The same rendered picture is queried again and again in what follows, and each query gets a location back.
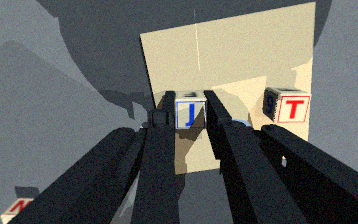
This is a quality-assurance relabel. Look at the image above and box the beige mat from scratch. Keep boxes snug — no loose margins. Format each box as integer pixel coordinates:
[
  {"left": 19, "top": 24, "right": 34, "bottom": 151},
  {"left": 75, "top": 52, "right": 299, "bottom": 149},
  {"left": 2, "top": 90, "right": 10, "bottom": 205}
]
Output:
[{"left": 140, "top": 2, "right": 315, "bottom": 175}]

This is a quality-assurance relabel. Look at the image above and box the beige letter s block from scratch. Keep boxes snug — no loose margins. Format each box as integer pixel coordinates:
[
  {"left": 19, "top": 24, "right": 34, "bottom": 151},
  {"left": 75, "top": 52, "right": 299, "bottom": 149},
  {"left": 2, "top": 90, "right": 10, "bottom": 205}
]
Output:
[{"left": 1, "top": 198, "right": 35, "bottom": 224}]

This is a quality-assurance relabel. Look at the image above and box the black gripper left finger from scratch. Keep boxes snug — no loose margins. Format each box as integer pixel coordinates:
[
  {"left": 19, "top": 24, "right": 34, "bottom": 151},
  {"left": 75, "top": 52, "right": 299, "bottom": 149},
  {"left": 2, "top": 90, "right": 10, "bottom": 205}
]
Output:
[{"left": 6, "top": 91, "right": 180, "bottom": 224}]

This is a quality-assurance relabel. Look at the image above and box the white letter block with red t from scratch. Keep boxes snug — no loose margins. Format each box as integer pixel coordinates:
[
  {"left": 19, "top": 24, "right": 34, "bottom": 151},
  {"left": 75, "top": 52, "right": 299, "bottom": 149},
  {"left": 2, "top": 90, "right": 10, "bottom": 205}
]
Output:
[{"left": 263, "top": 87, "right": 311, "bottom": 124}]

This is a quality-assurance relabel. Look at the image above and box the wooden letter block with blue j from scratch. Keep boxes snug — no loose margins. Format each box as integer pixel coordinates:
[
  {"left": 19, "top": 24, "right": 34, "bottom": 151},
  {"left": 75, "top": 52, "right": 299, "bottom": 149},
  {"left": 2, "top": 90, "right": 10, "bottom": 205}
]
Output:
[{"left": 175, "top": 91, "right": 207, "bottom": 130}]

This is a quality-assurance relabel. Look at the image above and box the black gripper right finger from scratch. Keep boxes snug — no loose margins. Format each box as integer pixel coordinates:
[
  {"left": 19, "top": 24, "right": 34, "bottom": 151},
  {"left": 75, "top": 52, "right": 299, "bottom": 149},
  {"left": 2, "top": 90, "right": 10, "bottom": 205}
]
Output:
[{"left": 204, "top": 90, "right": 358, "bottom": 224}]

